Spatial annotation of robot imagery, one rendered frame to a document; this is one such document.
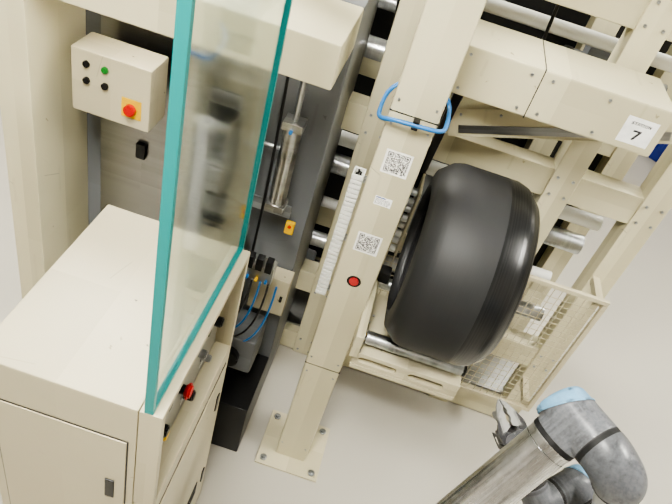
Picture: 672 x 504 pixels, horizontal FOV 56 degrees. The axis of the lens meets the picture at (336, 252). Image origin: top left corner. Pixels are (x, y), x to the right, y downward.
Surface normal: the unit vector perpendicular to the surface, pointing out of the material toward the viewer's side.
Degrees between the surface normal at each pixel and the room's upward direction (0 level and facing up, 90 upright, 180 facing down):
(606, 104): 90
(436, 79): 90
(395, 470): 0
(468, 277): 57
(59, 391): 90
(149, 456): 90
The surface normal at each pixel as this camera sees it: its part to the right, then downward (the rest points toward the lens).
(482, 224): 0.11, -0.36
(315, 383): -0.21, 0.60
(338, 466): 0.24, -0.73
